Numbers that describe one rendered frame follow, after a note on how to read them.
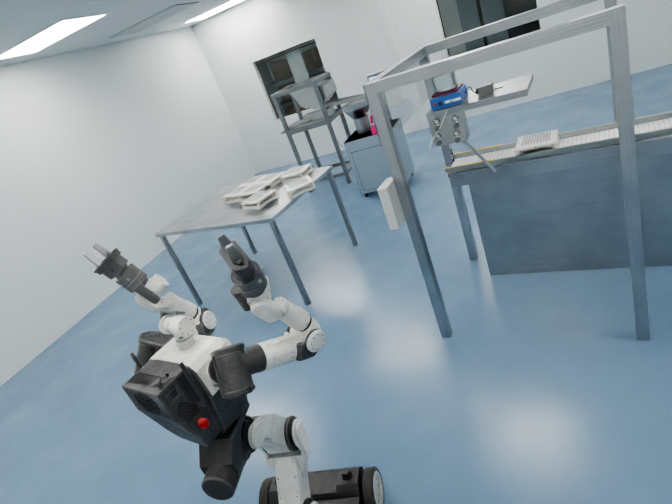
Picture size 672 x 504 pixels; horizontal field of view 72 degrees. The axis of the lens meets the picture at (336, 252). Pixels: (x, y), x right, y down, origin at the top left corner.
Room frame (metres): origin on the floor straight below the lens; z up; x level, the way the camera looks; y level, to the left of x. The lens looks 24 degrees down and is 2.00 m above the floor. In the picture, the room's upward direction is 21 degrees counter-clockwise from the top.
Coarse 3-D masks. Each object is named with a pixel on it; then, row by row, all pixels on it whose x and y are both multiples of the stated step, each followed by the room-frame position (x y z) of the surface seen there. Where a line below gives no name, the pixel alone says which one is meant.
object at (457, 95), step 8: (456, 88) 2.97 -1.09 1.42; (464, 88) 3.03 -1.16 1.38; (432, 96) 3.03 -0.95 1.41; (440, 96) 3.00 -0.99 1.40; (448, 96) 2.96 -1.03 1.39; (456, 96) 2.93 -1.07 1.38; (464, 96) 2.99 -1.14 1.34; (432, 104) 3.02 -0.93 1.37; (440, 104) 2.98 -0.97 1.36; (448, 104) 2.97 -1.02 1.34; (456, 104) 2.94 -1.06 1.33
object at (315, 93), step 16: (304, 80) 7.22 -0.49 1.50; (320, 80) 6.70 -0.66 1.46; (272, 96) 6.85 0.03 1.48; (304, 96) 6.72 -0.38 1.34; (320, 96) 6.54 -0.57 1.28; (336, 96) 7.03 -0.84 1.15; (352, 96) 6.68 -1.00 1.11; (320, 112) 6.77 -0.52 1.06; (336, 112) 6.80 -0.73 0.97; (288, 128) 6.87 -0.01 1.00; (304, 128) 6.72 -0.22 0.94; (336, 144) 6.54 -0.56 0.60; (336, 176) 6.62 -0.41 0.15
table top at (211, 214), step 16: (320, 176) 4.24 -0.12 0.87; (224, 192) 5.06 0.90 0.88; (192, 208) 4.90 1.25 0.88; (208, 208) 4.64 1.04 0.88; (224, 208) 4.41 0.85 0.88; (240, 208) 4.19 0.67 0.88; (272, 208) 3.81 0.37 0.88; (176, 224) 4.51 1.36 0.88; (192, 224) 4.29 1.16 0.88; (208, 224) 4.08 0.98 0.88; (224, 224) 3.89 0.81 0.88; (240, 224) 3.77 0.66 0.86
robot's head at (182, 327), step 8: (168, 320) 1.36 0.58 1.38; (176, 320) 1.33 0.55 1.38; (184, 320) 1.33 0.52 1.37; (192, 320) 1.35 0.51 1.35; (160, 328) 1.37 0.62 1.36; (168, 328) 1.35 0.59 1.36; (176, 328) 1.31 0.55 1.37; (184, 328) 1.32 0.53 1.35; (192, 328) 1.33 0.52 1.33; (176, 336) 1.35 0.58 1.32; (184, 336) 1.31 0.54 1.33; (192, 336) 1.35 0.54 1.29; (176, 344) 1.34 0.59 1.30
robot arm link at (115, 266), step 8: (112, 256) 1.61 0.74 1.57; (120, 256) 1.64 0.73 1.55; (104, 264) 1.61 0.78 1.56; (112, 264) 1.61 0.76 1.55; (120, 264) 1.61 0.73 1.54; (96, 272) 1.62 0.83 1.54; (104, 272) 1.62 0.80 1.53; (112, 272) 1.62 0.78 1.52; (120, 272) 1.61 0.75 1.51; (128, 272) 1.61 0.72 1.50; (136, 272) 1.63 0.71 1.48; (120, 280) 1.60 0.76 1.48; (128, 280) 1.60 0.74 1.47
